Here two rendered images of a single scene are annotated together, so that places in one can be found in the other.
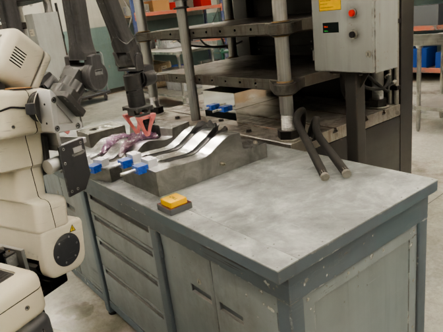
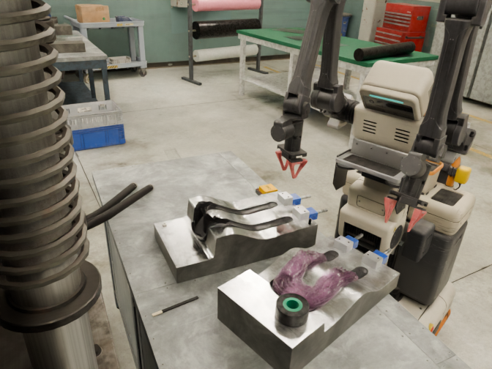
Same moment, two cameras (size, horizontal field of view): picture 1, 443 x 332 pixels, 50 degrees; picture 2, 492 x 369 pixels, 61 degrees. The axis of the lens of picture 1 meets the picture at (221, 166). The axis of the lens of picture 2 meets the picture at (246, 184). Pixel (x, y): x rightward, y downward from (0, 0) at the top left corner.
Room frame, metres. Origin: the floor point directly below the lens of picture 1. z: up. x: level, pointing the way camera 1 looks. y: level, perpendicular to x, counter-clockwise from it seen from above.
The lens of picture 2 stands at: (2.91, 0.32, 1.65)
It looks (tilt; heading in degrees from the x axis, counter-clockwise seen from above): 27 degrees down; 189
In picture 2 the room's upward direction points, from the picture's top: 3 degrees clockwise
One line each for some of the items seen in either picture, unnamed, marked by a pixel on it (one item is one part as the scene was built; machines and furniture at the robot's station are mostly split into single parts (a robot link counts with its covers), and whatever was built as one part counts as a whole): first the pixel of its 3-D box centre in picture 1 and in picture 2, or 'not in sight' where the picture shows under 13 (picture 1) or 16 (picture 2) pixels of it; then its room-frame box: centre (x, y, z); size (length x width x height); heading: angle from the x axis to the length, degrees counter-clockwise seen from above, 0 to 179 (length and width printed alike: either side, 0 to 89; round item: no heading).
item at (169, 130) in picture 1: (131, 147); (314, 287); (1.97, 0.37, 0.86); 0.50 x 0.26 x 0.11; 144
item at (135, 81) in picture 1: (134, 81); (293, 127); (1.56, 0.25, 1.18); 0.07 x 0.06 x 0.07; 150
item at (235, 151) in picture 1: (194, 152); (235, 225); (1.73, 0.09, 0.87); 0.50 x 0.26 x 0.14; 126
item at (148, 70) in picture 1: (138, 69); (289, 120); (1.59, 0.24, 1.21); 0.11 x 0.09 x 0.12; 150
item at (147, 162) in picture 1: (138, 169); (295, 199); (1.53, 0.28, 0.89); 0.13 x 0.05 x 0.05; 127
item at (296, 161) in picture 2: (136, 120); (293, 165); (1.57, 0.26, 1.05); 0.07 x 0.07 x 0.09; 37
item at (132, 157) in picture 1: (122, 163); (312, 213); (1.62, 0.35, 0.89); 0.13 x 0.05 x 0.05; 126
